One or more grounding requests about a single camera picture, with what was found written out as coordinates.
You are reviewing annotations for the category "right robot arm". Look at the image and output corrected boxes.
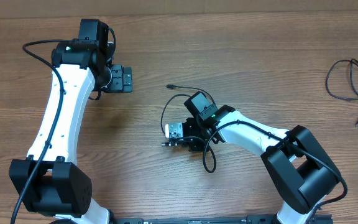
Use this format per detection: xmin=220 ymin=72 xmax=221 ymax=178
xmin=184 ymin=91 xmax=347 ymax=223

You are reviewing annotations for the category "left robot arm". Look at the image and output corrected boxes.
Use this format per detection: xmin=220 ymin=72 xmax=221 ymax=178
xmin=9 ymin=19 xmax=133 ymax=223

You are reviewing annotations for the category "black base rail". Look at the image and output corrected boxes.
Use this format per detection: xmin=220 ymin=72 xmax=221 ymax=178
xmin=111 ymin=215 xmax=279 ymax=224

